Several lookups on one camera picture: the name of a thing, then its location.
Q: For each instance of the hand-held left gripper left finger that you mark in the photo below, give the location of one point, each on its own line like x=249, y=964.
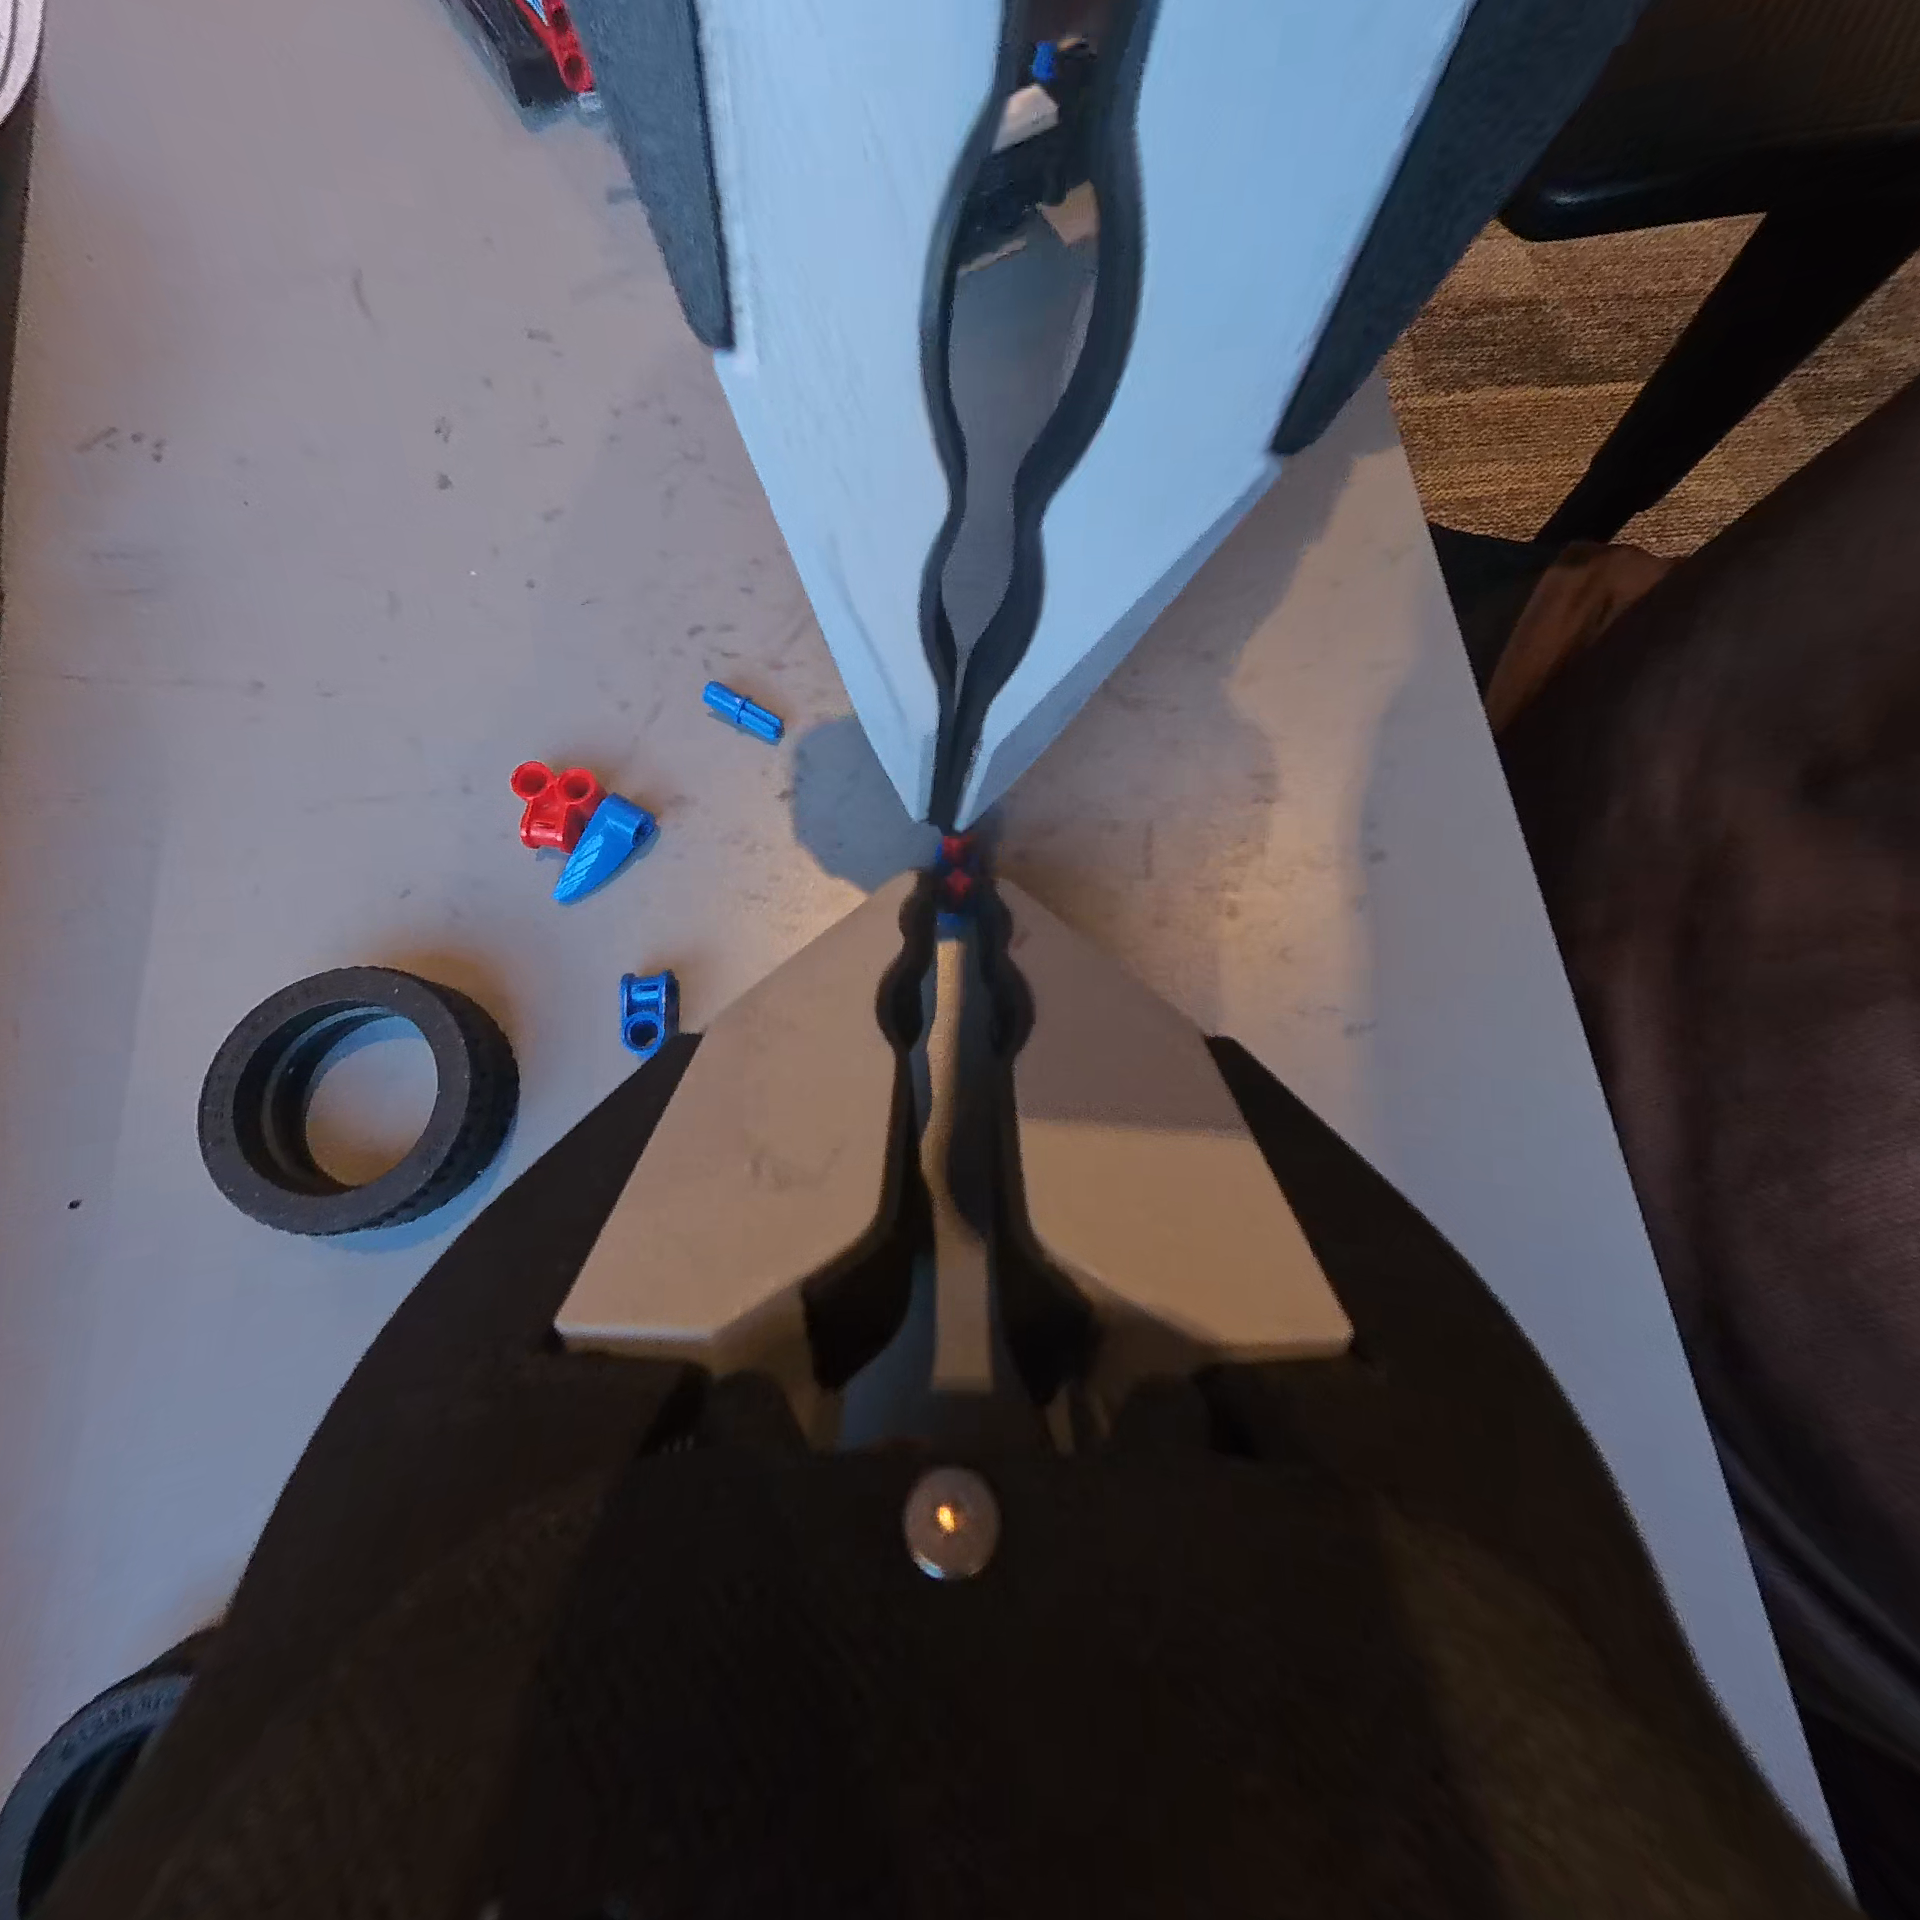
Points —
x=734, y=1184

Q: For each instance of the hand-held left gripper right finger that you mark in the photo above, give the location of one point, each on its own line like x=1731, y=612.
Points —
x=1170, y=1200

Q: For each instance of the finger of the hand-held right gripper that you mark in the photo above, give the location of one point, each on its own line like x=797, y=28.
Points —
x=840, y=301
x=1243, y=301

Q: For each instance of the blue toy connector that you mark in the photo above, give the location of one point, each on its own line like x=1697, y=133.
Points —
x=648, y=1012

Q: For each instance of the blue and red assembly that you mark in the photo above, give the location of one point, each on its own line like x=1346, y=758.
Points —
x=954, y=918

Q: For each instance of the grey desk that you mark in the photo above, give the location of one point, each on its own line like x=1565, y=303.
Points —
x=376, y=450

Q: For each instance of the black office chair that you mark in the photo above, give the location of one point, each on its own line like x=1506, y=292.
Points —
x=1651, y=202

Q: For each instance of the blue curved toy piece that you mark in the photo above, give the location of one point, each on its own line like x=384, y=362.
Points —
x=603, y=856

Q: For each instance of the toy brick car model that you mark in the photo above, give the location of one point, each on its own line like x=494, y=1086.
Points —
x=547, y=45

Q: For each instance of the red toy connector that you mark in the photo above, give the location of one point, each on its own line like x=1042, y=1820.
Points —
x=552, y=804

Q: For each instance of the blue toy pin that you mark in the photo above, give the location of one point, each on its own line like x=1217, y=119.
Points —
x=744, y=713

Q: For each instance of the black toy tire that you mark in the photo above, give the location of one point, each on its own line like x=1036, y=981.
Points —
x=59, y=1756
x=233, y=1119

